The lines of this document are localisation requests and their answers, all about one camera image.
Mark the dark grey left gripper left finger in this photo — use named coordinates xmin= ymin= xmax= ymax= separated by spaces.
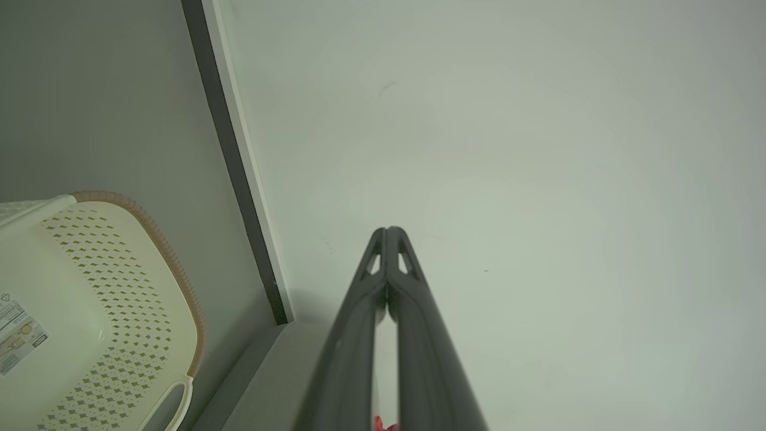
xmin=295 ymin=226 xmax=391 ymax=431

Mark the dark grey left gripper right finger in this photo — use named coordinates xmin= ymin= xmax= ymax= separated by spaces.
xmin=386 ymin=226 xmax=490 ymax=431

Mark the cream laundry basket brown rim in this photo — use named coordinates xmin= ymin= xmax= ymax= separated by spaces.
xmin=0 ymin=190 xmax=208 ymax=431

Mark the white and black skirting board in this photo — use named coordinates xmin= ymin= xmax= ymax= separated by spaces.
xmin=181 ymin=0 xmax=296 ymax=326

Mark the printed label sticker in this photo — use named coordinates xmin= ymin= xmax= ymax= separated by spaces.
xmin=0 ymin=292 xmax=50 ymax=378

